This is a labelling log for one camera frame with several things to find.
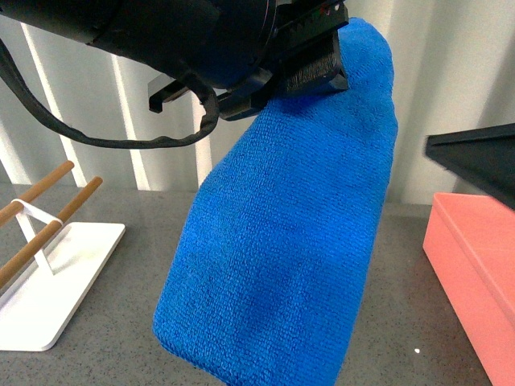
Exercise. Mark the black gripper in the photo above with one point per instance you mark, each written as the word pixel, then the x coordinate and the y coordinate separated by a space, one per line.
pixel 250 51

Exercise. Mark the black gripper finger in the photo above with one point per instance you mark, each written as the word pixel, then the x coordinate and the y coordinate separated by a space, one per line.
pixel 482 157

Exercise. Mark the blue microfiber cloth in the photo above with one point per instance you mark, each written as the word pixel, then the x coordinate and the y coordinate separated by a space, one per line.
pixel 270 269

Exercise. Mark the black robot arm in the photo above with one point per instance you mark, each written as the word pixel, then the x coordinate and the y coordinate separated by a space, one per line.
pixel 125 29

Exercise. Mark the pink plastic box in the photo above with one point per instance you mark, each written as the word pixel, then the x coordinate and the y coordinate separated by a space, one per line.
pixel 469 242

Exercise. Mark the white towel rack with wooden bars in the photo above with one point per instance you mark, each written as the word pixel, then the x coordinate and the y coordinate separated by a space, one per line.
pixel 44 283

